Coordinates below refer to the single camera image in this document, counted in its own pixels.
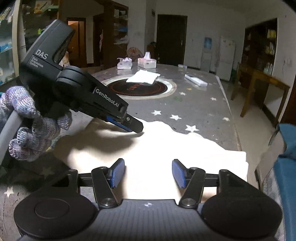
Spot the cream white sweater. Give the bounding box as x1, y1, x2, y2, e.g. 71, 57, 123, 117
54, 120, 248, 201

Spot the left hand knit glove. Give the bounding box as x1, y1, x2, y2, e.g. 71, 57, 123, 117
1, 86, 72, 162

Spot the white paper bag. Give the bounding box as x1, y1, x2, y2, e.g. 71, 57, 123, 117
59, 51, 70, 67

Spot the round induction cooktop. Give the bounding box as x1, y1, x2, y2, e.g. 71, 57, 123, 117
101, 75, 177, 100

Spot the white folded cloth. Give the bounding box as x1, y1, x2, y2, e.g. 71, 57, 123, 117
126, 70, 160, 85

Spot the glass shelf cabinet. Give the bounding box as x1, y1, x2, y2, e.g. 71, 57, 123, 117
1, 1, 26, 86

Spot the pink tissue box left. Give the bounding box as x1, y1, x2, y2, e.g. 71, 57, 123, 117
117, 57, 132, 70

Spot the pink tissue box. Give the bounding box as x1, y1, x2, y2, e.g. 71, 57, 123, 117
137, 52, 157, 69
117, 57, 132, 70

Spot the pink tissue box right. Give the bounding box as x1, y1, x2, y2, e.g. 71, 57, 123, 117
137, 52, 157, 69

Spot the grey star tablecloth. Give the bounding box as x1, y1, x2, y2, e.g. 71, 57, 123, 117
1, 65, 240, 240

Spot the floral cushion chair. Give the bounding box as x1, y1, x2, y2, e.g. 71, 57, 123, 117
127, 47, 144, 62

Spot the small green white packet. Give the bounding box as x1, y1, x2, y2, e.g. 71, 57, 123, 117
178, 64, 187, 70

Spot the white long box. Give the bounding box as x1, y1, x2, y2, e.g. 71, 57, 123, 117
184, 74, 208, 87

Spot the blue fabric storage bag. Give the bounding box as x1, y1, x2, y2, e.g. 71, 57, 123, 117
255, 123, 296, 241

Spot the water dispenser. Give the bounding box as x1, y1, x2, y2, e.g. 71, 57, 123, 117
201, 37, 212, 72

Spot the dark wooden door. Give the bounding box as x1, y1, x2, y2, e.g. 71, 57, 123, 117
156, 15, 188, 66

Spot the white refrigerator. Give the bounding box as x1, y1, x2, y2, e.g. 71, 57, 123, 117
216, 38, 236, 81

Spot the wooden side table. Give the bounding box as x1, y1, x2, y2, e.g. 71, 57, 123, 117
231, 63, 290, 126

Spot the dark wooden display cabinet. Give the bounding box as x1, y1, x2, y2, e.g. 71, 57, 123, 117
241, 19, 278, 75

